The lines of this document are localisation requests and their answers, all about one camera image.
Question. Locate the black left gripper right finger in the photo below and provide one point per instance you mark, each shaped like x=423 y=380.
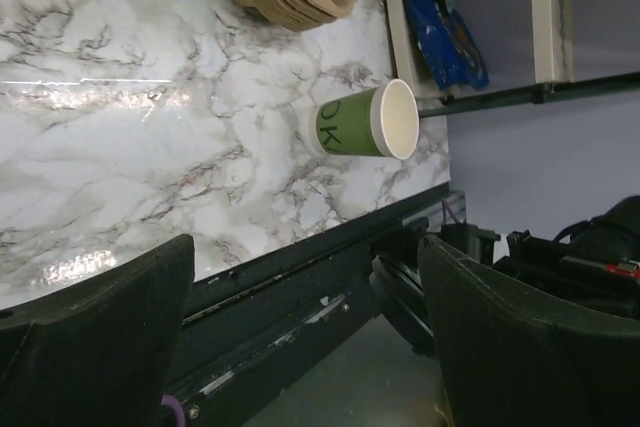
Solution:
x=513 y=355

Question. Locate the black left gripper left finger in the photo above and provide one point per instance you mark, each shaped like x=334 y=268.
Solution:
x=97 y=353

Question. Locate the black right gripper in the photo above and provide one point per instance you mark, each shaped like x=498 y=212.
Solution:
x=593 y=263

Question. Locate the green paper cup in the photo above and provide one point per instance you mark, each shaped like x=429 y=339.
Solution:
x=379 y=122

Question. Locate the black plastic cup lid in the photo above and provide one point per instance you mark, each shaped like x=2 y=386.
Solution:
x=398 y=292

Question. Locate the blue snack bag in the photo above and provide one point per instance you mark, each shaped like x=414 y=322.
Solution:
x=446 y=45

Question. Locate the beige shelf rack black frame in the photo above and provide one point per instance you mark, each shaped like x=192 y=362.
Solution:
x=535 y=51

